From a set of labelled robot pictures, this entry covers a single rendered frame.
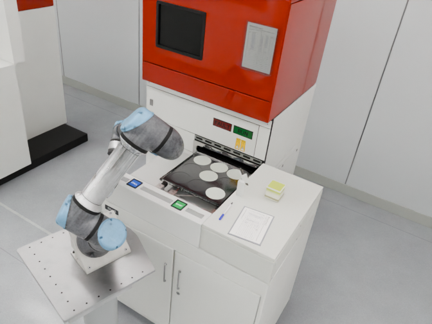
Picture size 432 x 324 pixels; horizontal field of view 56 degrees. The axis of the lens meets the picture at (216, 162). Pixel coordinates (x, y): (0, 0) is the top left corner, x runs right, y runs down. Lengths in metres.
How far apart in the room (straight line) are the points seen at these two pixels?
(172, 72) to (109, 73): 2.67
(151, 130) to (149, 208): 0.59
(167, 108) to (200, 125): 0.24
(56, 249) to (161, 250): 0.48
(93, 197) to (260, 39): 1.03
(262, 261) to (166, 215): 0.49
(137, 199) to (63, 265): 0.43
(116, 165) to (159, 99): 1.05
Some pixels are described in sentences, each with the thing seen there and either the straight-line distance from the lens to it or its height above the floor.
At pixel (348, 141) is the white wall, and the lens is 3.67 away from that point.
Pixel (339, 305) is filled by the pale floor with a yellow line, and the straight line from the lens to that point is 2.93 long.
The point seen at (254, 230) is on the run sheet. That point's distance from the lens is 1.77.
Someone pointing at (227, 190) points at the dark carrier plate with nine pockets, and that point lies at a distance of 2.08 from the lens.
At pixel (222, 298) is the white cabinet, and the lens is 1.99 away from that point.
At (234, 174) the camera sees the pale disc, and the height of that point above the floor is 0.90.
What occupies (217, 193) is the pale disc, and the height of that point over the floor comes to 0.90.
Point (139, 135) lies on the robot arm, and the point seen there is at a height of 1.43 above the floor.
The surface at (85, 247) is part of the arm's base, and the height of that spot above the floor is 0.94.
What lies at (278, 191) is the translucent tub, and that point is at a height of 1.03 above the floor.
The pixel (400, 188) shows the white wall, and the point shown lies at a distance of 3.78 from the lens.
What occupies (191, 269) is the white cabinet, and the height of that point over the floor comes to 0.66.
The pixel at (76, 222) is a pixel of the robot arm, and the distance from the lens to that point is 1.55.
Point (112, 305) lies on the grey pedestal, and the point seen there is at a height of 0.54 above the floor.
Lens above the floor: 2.14
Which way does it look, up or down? 33 degrees down
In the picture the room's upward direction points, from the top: 7 degrees clockwise
